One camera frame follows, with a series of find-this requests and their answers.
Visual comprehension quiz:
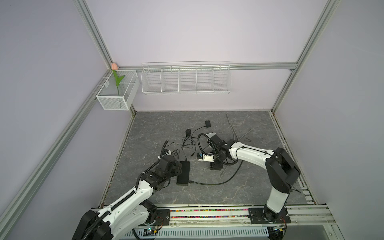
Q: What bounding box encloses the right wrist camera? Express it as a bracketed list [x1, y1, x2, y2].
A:
[197, 153, 215, 163]

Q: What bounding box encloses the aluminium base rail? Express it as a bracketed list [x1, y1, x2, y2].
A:
[83, 204, 337, 230]

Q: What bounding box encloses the thin black adapter cable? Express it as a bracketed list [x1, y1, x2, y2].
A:
[164, 125, 208, 163]

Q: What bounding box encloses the artificial tulip flower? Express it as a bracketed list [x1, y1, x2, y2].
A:
[111, 63, 125, 96]

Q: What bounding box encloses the white wire shelf basket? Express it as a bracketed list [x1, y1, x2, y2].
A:
[141, 61, 232, 94]

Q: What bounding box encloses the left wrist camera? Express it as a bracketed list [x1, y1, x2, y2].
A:
[163, 149, 172, 156]

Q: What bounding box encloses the grey ethernet cable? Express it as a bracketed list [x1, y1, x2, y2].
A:
[219, 128, 254, 178]
[225, 113, 239, 142]

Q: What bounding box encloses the black network switch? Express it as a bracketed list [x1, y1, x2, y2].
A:
[176, 161, 191, 186]

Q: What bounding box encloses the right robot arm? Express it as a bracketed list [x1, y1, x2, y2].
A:
[197, 133, 301, 223]

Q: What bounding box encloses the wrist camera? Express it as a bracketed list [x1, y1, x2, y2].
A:
[197, 153, 215, 163]
[163, 149, 172, 156]

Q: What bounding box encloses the white mesh corner basket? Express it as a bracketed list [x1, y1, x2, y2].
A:
[97, 70, 140, 111]

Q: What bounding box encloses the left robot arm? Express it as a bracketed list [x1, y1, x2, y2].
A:
[72, 141, 182, 240]

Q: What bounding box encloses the black cube power adapter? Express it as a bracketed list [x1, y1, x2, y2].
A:
[205, 121, 212, 128]

